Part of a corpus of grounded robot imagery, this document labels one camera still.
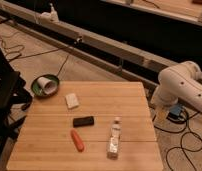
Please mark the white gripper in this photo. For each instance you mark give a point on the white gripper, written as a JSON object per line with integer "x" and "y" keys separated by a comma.
{"x": 163, "y": 100}

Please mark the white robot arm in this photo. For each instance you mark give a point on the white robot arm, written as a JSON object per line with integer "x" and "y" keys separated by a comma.
{"x": 177, "y": 82}

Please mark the blue box on floor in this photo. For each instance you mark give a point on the blue box on floor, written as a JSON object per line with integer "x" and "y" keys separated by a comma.
{"x": 175, "y": 111}

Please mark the clear plastic bottle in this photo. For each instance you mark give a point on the clear plastic bottle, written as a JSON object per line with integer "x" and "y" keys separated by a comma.
{"x": 113, "y": 145}

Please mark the black rectangular block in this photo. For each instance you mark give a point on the black rectangular block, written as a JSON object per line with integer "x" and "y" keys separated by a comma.
{"x": 83, "y": 121}

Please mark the white paper cup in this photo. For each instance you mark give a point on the white paper cup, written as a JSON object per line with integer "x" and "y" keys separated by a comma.
{"x": 48, "y": 86}

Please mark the green bowl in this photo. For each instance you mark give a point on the green bowl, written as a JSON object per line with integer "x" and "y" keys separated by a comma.
{"x": 36, "y": 89}

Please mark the grey metal rail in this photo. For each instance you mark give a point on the grey metal rail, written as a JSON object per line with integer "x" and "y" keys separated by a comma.
{"x": 134, "y": 42}

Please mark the white object on rail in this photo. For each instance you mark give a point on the white object on rail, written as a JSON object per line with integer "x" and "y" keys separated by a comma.
{"x": 52, "y": 15}

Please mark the black chair frame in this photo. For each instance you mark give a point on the black chair frame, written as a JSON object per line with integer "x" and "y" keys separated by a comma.
{"x": 12, "y": 92}

